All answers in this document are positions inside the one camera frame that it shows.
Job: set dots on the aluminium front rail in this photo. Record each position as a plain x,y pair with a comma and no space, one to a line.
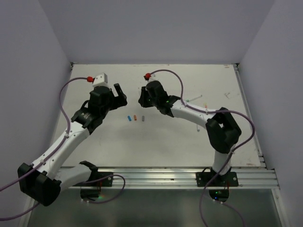
185,178

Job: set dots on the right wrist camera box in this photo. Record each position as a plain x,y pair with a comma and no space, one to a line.
149,77

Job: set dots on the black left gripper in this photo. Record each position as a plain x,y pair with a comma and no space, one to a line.
119,100

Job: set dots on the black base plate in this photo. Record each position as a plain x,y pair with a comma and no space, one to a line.
92,191
224,182

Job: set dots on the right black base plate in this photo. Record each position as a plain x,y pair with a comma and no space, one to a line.
224,182

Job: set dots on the green capped white pen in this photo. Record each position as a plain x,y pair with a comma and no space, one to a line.
194,98

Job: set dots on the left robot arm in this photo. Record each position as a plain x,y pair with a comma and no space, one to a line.
42,180

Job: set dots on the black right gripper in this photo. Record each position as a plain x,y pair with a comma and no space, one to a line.
142,99

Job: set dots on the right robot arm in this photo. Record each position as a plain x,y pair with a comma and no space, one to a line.
222,130

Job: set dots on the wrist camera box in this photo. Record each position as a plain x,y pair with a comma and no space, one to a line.
149,77
100,80

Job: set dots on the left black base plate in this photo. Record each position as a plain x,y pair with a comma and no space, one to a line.
92,191

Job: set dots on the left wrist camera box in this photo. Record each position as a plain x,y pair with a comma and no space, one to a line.
100,80

